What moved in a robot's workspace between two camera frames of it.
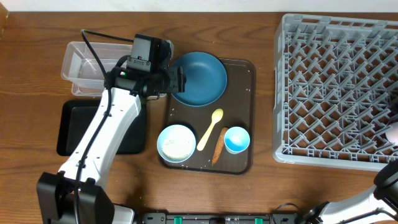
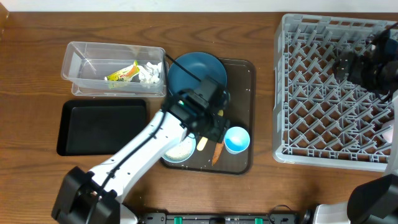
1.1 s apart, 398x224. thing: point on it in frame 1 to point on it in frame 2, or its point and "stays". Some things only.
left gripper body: [168, 83] to [213, 130]
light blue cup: [236, 140] stays
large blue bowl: [206, 78] stays
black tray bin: [76, 118] stays
